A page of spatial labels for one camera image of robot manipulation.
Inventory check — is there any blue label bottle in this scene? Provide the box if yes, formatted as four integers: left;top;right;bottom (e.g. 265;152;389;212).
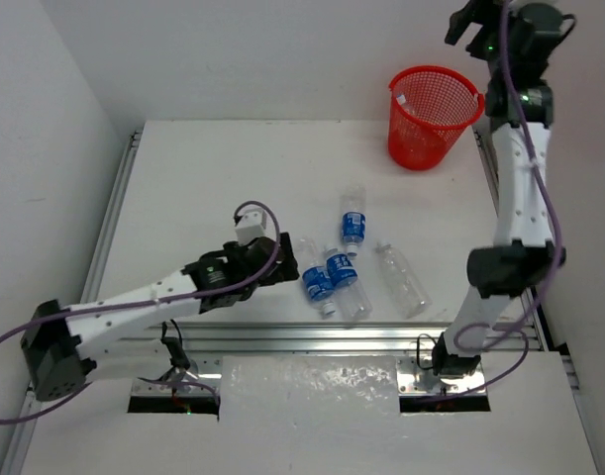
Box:
294;237;337;319
340;185;366;258

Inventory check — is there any blue label bottle Chinese text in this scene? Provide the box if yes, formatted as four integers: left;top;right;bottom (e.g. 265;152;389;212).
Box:
324;245;372;322

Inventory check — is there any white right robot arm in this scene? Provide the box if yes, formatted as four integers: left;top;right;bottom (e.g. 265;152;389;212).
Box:
432;1;576;378

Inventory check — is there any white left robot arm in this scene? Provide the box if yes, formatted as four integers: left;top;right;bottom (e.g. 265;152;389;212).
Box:
21;233;299;402

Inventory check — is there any red mesh plastic bin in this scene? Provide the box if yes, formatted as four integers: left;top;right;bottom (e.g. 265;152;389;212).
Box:
387;65;485;171

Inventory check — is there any translucent plastic sheet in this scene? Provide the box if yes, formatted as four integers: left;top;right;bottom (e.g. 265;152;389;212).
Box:
220;355;399;422

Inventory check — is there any clear unlabelled bottle white cap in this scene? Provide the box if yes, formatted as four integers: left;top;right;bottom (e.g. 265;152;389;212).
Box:
374;240;431;319

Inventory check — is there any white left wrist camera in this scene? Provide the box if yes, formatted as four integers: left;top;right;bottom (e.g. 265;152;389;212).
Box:
234;208;266;245

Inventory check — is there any aluminium table front rail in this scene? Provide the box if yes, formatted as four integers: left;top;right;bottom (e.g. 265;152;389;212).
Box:
69;318;448;355

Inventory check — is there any aluminium table rail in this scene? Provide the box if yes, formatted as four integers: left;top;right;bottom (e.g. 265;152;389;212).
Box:
469;127;569;394
69;318;448;355
0;129;143;474

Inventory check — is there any black looped cable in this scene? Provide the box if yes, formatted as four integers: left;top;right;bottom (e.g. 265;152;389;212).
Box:
416;333;445;392

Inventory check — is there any aluminium table right rail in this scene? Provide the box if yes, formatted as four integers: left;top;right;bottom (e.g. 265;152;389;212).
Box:
469;127;569;394

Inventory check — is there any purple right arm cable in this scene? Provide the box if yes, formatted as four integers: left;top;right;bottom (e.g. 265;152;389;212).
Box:
453;0;566;397

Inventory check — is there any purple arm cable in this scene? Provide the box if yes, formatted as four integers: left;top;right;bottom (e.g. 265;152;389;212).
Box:
453;0;566;397
0;200;282;426

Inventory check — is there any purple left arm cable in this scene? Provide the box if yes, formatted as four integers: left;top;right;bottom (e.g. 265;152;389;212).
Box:
0;200;282;426

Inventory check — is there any aluminium table left rail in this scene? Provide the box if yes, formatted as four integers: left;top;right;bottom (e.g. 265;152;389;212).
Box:
0;129;143;474

